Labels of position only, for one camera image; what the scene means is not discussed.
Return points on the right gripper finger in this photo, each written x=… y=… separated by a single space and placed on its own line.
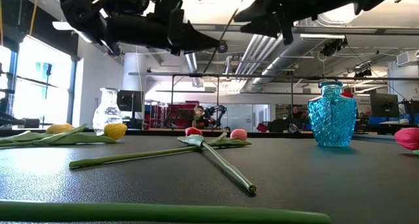
x=262 y=12
x=265 y=28

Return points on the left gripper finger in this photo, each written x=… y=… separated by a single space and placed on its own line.
x=190 y=37

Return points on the red artificial tulip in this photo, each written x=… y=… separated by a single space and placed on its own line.
x=193 y=131

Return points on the yellow artificial tulip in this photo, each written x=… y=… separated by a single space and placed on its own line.
x=59 y=128
x=115 y=131

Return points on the pale pink artificial tulip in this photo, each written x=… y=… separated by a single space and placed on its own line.
x=239 y=134

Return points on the blue glass vase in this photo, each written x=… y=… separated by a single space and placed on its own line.
x=332 y=119

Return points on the bright pink artificial tulip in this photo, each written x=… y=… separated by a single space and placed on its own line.
x=407 y=139

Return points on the dusky maroon artificial tulip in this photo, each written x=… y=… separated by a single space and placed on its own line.
x=163 y=212

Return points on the background black robot arm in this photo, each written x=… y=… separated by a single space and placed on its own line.
x=218 y=111

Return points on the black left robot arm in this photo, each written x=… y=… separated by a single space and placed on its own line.
x=78 y=11

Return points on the clear glass vase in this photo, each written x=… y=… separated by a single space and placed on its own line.
x=107 y=116

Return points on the black computer monitor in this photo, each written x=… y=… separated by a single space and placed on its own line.
x=384 y=105
x=130 y=101

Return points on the person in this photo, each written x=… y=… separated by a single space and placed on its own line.
x=199 y=114
x=347 y=95
x=297 y=114

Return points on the red tool cabinet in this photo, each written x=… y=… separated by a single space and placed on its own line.
x=178 y=114

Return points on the black pole stand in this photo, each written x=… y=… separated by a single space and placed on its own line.
x=49 y=69

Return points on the bright window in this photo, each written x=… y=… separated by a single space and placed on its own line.
x=39 y=86

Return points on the round black ceiling camera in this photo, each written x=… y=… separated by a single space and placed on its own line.
x=223 y=46

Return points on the silver ventilation duct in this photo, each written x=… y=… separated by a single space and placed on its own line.
x=281 y=63

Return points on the black overhead frame rail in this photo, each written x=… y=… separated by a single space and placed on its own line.
x=248 y=76

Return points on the black overhead camera rig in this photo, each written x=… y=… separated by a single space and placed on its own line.
x=332 y=47

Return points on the black rail-mounted camera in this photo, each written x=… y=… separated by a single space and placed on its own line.
x=363 y=73

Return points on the white wall air unit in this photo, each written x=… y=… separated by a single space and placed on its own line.
x=407 y=58

